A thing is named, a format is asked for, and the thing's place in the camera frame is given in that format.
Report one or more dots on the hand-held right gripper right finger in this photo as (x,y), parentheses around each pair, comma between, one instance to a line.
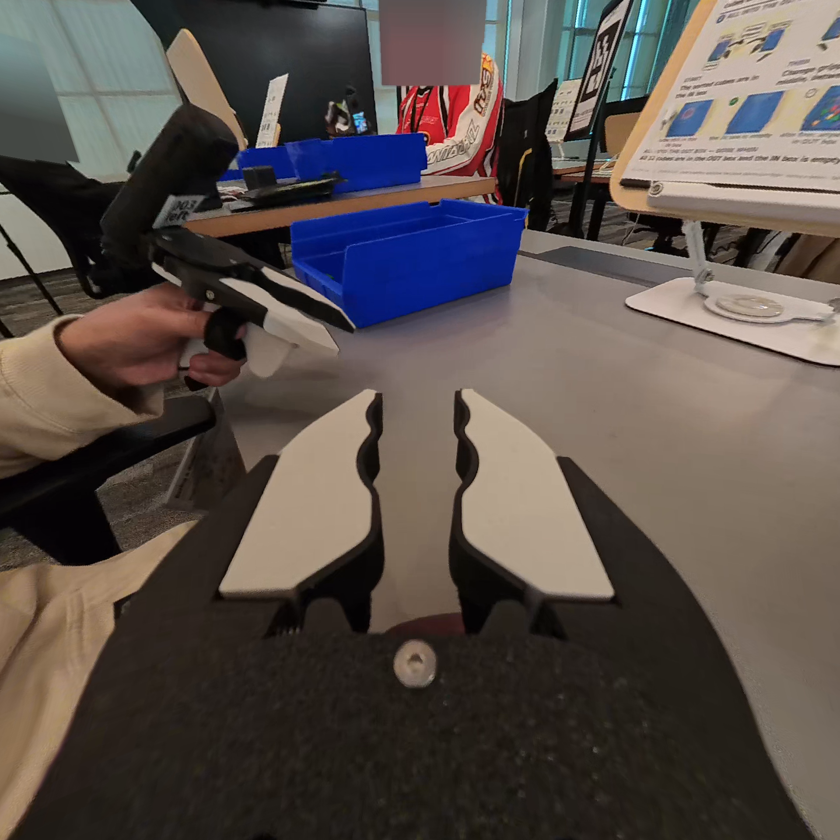
(531,518)

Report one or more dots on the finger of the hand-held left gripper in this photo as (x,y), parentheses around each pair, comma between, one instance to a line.
(295,331)
(239,290)

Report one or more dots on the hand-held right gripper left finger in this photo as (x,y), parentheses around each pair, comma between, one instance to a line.
(302,518)

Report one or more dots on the blue plastic bin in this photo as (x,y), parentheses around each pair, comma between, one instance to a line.
(367,161)
(426,269)

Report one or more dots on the person's left forearm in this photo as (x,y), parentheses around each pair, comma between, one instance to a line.
(39,407)

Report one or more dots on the person's left hand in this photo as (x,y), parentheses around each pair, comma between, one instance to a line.
(131,341)

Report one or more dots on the black device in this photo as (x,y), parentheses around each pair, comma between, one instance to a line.
(282,190)

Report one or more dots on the black framed marker sign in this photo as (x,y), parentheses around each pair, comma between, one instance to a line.
(600,59)
(210,459)

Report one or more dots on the white standing card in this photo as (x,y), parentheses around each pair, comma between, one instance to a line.
(270,111)

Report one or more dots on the white folding stand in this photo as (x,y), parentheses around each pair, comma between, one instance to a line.
(689,305)

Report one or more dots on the black jacket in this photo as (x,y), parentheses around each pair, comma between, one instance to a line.
(525,151)

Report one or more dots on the light wooden board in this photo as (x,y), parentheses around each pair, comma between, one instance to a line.
(630,184)

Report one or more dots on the printed instruction sheet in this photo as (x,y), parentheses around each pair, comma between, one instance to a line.
(741,79)

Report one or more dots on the black wall screen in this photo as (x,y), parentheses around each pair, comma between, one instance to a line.
(295,52)

